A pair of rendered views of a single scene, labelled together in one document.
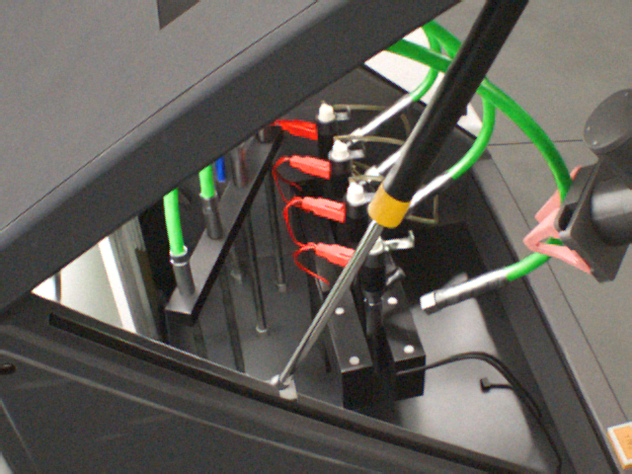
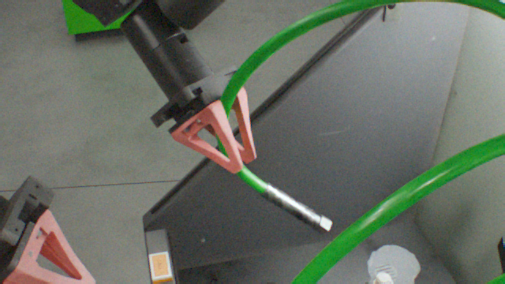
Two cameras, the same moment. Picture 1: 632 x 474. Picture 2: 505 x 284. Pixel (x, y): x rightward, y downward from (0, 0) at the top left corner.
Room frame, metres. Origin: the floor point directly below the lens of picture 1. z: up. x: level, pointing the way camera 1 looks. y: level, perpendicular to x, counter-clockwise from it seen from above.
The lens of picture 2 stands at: (1.00, -0.24, 1.57)
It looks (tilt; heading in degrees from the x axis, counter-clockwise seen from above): 37 degrees down; 174
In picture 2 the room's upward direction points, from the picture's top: straight up
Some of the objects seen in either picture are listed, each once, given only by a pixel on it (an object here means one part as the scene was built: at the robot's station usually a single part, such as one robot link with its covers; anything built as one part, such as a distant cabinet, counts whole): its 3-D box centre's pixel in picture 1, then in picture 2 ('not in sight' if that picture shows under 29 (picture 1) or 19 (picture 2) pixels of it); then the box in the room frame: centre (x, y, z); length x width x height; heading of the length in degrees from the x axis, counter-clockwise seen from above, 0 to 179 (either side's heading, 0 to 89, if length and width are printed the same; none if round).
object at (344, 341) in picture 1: (353, 300); not in sight; (0.81, -0.04, 0.91); 0.34 x 0.10 x 0.15; 8
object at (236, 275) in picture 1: (230, 231); not in sight; (0.94, 0.12, 0.93); 0.02 x 0.02 x 0.19; 8
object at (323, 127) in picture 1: (338, 179); not in sight; (0.93, -0.04, 1.01); 0.05 x 0.03 x 0.21; 98
